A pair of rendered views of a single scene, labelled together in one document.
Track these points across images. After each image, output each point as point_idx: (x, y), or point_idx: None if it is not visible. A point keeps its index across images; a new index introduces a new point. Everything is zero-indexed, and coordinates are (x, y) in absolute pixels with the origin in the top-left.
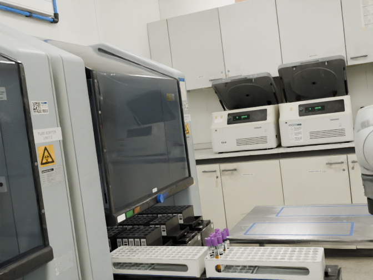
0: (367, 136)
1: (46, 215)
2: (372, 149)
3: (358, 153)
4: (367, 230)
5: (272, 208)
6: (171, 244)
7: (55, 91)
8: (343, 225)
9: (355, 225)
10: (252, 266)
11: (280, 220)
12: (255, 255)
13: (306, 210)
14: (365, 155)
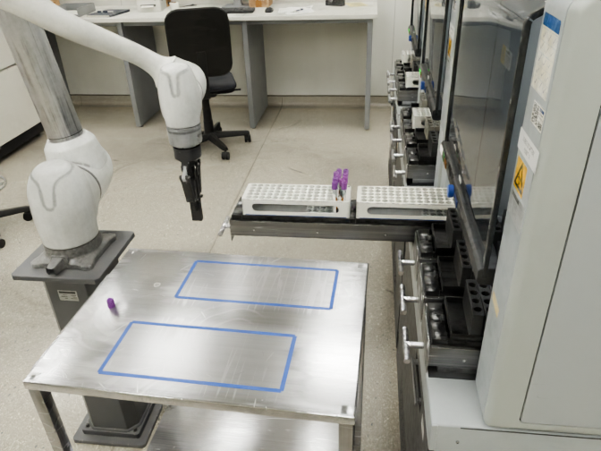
0: (197, 80)
1: (444, 91)
2: (205, 78)
3: (201, 99)
4: (171, 270)
5: (306, 385)
6: (435, 249)
7: None
8: (193, 286)
9: (176, 287)
10: (309, 207)
11: (286, 313)
12: (303, 191)
13: (232, 361)
14: (203, 92)
